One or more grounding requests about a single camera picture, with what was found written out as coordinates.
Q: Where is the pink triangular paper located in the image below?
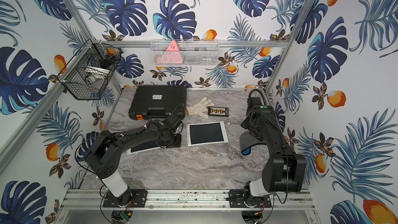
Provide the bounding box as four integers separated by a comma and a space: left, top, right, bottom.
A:
159, 40, 183, 65

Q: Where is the clear mesh wall shelf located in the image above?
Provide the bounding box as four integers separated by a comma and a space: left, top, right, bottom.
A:
150, 39, 220, 66

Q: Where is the black wire basket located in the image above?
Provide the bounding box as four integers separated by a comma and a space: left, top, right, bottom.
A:
57, 39, 123, 100

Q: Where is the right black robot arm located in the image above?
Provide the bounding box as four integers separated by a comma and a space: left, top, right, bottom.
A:
239, 89, 306, 206

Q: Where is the grey blue wiping cloth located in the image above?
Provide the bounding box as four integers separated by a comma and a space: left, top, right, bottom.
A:
239, 131, 267, 156

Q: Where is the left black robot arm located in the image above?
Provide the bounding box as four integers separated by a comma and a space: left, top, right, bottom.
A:
83, 103, 185, 207

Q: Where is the white knit work glove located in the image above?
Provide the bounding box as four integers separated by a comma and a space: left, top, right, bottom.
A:
186, 97, 214, 119

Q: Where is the black plastic tool case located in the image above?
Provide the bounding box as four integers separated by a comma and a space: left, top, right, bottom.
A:
129, 85, 187, 120

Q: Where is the black screwdriver bit box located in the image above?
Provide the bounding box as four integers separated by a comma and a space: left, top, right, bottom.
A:
207, 106, 229, 117

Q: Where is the white drawing tablet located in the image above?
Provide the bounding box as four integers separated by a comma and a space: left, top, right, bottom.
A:
127, 141, 160, 155
187, 121, 229, 146

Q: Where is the silver object in basket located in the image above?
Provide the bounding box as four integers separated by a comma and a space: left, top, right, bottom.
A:
84, 66, 110, 85

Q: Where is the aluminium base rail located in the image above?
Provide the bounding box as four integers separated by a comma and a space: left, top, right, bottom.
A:
61, 189, 315, 211

